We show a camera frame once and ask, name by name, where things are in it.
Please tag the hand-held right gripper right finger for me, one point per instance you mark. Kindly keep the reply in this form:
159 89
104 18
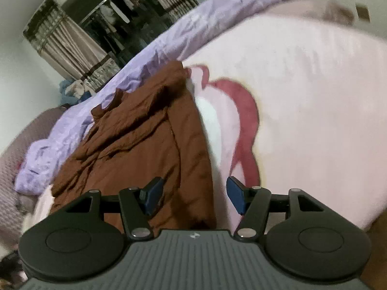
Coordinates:
237 195

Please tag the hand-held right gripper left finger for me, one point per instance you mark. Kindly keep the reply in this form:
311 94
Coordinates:
152 195

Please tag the brown garment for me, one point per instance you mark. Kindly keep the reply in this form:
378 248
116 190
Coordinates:
136 145

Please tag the pink printed blanket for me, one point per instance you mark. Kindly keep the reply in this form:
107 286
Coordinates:
308 96

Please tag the mauve padded headboard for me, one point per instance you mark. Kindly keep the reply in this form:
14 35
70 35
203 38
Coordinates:
18 145

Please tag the purple duvet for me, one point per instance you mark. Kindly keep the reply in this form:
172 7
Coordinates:
181 33

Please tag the glass balcony door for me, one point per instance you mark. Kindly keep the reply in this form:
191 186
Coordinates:
127 21

